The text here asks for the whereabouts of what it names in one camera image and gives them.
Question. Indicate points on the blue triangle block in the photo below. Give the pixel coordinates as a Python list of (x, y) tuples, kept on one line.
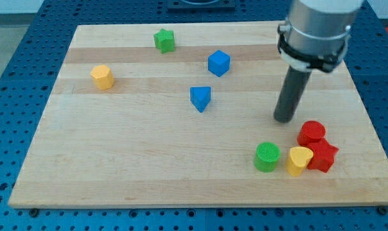
[(200, 97)]

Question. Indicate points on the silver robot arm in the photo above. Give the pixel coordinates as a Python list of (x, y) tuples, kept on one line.
[(315, 33)]

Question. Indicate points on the wooden board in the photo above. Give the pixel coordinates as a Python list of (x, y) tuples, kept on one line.
[(143, 144)]

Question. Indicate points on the blue cube block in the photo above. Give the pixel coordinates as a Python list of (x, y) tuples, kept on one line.
[(218, 63)]

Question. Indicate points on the green star block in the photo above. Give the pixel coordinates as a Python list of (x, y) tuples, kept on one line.
[(164, 41)]

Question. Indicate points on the green cylinder block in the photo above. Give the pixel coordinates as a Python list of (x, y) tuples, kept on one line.
[(266, 157)]

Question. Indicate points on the yellow hexagon block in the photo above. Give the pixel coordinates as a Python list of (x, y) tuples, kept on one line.
[(102, 77)]

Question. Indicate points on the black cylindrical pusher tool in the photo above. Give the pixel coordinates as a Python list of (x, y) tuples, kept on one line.
[(290, 95)]

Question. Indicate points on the yellow heart block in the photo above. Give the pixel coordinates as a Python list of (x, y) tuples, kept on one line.
[(298, 159)]

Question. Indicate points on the red cylinder block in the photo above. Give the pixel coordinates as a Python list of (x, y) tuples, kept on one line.
[(311, 131)]

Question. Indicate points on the red star block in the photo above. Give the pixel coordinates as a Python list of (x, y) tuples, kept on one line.
[(323, 155)]

